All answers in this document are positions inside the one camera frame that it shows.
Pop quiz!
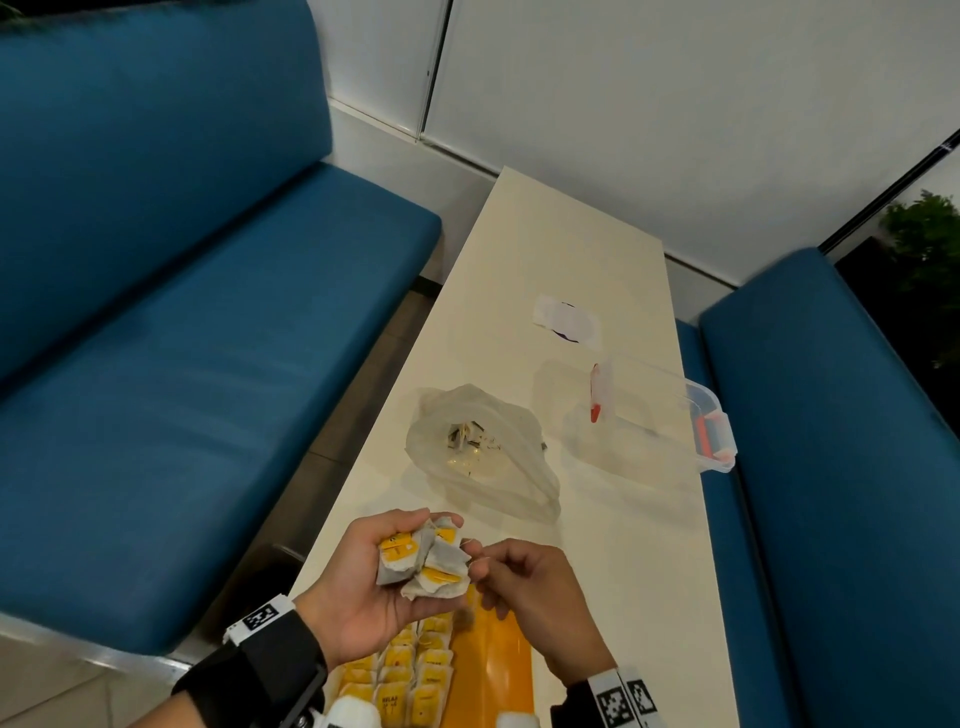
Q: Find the person's left hand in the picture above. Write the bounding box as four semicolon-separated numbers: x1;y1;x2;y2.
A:
292;509;466;673

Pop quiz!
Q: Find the person's right hand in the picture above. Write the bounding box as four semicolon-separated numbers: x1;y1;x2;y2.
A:
462;538;618;688

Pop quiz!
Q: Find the row of tea bags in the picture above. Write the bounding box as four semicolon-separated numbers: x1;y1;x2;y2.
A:
333;611;459;728

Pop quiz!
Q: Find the yellow tray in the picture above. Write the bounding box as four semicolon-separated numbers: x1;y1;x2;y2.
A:
329;584;535;728

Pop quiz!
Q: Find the bunch of tea bags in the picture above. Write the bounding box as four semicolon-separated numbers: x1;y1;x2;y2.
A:
374;515;474;601

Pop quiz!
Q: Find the clear plastic bag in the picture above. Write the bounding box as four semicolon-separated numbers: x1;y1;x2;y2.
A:
404;383;562;523

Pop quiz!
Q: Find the clear box with red latches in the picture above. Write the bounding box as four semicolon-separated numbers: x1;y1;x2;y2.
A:
566;352;739;475

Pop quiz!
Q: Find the person's right forearm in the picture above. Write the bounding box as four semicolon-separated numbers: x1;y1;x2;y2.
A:
551;678;601;728

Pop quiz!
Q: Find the person's left forearm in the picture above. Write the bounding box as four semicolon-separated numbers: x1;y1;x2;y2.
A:
131;611;331;728

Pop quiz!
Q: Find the white marker wristband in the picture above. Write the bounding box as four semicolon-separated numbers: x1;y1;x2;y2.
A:
587;665;665;728
224;593;298;648

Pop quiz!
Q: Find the white paper patch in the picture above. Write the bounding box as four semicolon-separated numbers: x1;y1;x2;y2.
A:
532;293;604;348

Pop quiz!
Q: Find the blue sofa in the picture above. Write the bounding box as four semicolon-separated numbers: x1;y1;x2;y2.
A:
0;0;442;658
677;248;960;728

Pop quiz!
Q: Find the green leafy plant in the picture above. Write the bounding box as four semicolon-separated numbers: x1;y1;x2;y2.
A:
878;191;960;369

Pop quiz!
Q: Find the black metal pole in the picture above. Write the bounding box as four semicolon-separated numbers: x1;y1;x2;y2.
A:
817;128;960;255

